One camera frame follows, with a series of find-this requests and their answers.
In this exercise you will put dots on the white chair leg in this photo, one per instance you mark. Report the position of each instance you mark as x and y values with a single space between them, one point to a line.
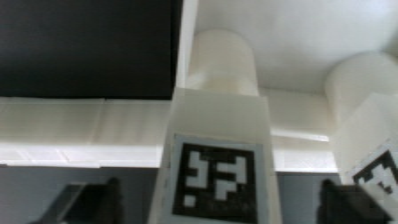
217 183
361 90

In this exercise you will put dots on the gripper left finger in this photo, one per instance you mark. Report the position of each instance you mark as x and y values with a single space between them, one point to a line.
85 205

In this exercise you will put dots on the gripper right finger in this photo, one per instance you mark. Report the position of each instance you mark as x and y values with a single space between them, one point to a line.
346 206

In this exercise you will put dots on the white U-shaped obstacle fence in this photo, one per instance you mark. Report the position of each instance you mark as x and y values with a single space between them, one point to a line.
103 133

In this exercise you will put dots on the white chair seat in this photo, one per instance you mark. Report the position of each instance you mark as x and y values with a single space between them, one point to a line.
268 43

